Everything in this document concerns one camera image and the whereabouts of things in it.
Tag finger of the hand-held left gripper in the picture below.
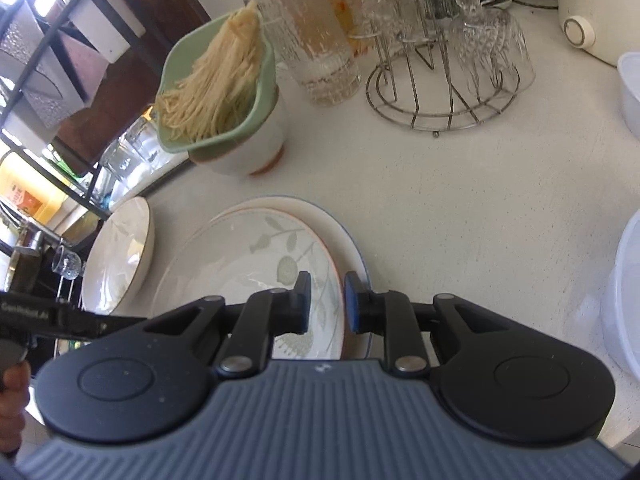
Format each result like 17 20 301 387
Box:
60 304 152 345

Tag green bowl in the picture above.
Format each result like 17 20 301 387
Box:
155 10 278 156

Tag white cup with brown base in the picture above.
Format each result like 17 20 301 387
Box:
188 95 289 177

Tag clear glass jar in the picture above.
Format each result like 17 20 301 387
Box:
99 116 167 212

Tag small shot glass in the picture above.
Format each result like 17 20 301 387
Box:
52 244 84 282

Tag dry yellow noodles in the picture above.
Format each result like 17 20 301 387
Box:
157 0 264 142

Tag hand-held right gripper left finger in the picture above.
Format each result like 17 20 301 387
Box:
142 271 312 379

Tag silver textured container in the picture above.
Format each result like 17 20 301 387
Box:
0 0 87 132

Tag wire glass rack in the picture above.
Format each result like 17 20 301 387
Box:
365 0 519 137

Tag white box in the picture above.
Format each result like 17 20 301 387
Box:
67 0 147 65

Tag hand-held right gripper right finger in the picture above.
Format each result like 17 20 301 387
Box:
344 271 509 379

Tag white plastic container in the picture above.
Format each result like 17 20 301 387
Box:
599 210 640 377
617 51 640 142

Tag gold-rimmed white plate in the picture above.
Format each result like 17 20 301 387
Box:
81 196 157 317

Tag person's left hand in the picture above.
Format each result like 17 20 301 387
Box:
0 361 32 458

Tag textured glass tumbler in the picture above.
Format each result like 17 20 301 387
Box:
269 0 362 107

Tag white electric pot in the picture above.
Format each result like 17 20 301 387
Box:
552 0 640 69

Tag floral print plate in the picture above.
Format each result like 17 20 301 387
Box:
150 208 347 362

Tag large white blue-rimmed plate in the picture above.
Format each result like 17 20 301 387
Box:
207 196 374 361

